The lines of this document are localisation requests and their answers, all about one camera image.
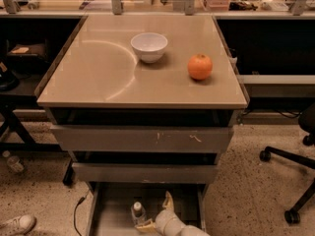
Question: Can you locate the middle grey drawer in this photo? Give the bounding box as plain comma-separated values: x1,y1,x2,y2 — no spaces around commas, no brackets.
72,162,219,184

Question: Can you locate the black side table frame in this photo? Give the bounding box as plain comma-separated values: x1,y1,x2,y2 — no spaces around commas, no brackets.
0,39,75,187

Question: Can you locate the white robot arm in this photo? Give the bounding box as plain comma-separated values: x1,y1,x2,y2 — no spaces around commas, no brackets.
131,191,210,236

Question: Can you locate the white sneaker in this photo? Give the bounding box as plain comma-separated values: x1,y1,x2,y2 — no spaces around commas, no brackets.
0,214,36,236

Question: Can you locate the white ceramic bowl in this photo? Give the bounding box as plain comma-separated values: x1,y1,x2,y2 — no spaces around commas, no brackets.
131,32,168,63

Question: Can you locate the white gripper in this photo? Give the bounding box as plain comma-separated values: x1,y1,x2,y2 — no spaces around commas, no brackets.
135,191,185,236

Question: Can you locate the open bottom grey drawer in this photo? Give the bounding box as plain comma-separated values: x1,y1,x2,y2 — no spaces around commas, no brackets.
86,183,206,236

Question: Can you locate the black office chair base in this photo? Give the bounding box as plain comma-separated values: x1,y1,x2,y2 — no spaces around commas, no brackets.
258,103,315,225

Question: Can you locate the grey drawer cabinet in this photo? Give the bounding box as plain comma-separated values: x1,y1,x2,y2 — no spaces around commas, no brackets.
33,14,251,236

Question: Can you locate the clear plastic water bottle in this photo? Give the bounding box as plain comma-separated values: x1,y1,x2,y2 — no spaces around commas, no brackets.
131,202,147,225

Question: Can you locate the small bottle on floor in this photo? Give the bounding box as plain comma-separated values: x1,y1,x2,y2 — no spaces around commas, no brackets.
2,150,25,173

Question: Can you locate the top grey drawer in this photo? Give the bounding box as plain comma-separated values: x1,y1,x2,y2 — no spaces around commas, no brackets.
51,125,233,153

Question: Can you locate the black cable on floor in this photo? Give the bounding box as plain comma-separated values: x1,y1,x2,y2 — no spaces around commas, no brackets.
72,190,91,236

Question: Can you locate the orange fruit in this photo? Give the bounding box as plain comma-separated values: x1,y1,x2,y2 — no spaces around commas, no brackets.
187,54,213,81

